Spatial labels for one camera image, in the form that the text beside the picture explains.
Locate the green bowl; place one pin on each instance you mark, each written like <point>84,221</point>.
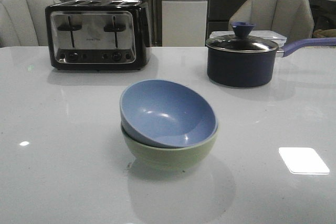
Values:
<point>170,159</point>

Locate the clear plastic container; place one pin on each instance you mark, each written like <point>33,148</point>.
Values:
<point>265,34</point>

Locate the blue bowl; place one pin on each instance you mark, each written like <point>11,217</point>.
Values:
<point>166,114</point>

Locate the glass pot lid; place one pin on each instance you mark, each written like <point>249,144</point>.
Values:
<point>241,40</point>

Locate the black and chrome toaster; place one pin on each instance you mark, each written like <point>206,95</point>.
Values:
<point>99,34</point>

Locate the beige chair right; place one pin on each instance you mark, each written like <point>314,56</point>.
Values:
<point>290,18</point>

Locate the white refrigerator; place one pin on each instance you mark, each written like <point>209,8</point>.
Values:
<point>184,23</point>

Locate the beige chair left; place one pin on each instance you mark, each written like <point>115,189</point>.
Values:
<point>23,22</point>

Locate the dark blue saucepan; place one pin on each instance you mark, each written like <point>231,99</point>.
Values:
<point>248,70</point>

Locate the beige chair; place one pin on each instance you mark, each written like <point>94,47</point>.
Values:
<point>23,22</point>
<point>290,18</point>

